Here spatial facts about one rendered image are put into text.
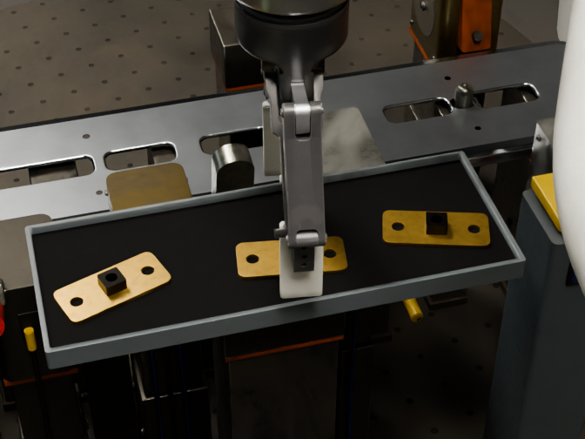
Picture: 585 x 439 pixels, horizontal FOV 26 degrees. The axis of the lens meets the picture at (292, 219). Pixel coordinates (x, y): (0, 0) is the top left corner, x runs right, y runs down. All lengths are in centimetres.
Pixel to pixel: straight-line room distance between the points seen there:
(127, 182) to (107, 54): 85
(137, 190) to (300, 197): 37
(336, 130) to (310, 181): 37
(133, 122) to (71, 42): 69
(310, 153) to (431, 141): 55
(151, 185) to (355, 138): 19
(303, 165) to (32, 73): 121
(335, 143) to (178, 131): 25
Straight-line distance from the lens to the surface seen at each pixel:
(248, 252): 98
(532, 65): 148
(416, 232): 100
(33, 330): 113
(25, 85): 197
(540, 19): 341
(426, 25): 156
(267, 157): 99
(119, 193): 117
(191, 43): 203
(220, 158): 116
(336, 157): 115
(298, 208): 82
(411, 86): 143
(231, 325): 94
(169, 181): 118
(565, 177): 56
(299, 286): 90
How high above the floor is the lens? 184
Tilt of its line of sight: 42 degrees down
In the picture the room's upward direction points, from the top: straight up
